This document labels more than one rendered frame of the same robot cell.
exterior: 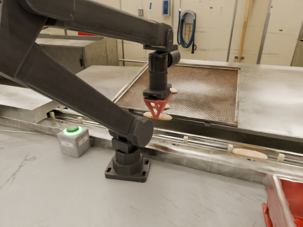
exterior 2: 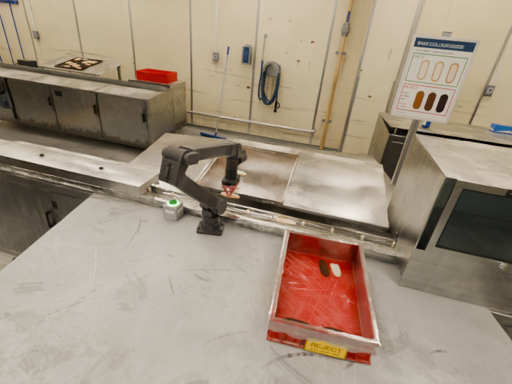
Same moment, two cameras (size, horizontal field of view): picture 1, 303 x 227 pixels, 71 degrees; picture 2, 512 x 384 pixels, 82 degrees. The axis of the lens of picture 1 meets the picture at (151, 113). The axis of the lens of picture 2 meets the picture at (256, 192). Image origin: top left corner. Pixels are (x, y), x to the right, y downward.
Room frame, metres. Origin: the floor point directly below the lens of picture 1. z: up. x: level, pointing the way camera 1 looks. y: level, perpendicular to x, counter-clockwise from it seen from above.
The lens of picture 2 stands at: (-0.65, 0.02, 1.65)
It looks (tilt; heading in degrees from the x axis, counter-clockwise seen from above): 28 degrees down; 353
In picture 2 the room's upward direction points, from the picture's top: 6 degrees clockwise
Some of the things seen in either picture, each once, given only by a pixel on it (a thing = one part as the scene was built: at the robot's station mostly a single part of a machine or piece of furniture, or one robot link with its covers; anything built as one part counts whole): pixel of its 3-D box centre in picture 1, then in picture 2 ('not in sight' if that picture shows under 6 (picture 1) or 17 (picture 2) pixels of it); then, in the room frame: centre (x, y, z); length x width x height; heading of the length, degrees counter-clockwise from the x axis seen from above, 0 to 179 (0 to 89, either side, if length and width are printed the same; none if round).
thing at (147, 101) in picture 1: (157, 103); (230, 187); (0.63, -0.02, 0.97); 0.07 x 0.07 x 0.09; 69
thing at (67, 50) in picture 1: (41, 54); (87, 98); (4.25, 2.16, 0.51); 3.00 x 1.26 x 1.03; 70
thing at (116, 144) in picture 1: (129, 132); (212, 206); (0.51, 0.06, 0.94); 0.09 x 0.05 x 0.10; 148
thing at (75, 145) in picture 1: (75, 144); (174, 212); (0.59, 0.25, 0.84); 0.08 x 0.08 x 0.11; 70
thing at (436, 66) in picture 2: not in sight; (431, 81); (1.05, -1.15, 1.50); 0.33 x 0.01 x 0.45; 66
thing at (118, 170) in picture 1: (127, 159); (210, 222); (0.49, 0.07, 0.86); 0.12 x 0.09 x 0.08; 81
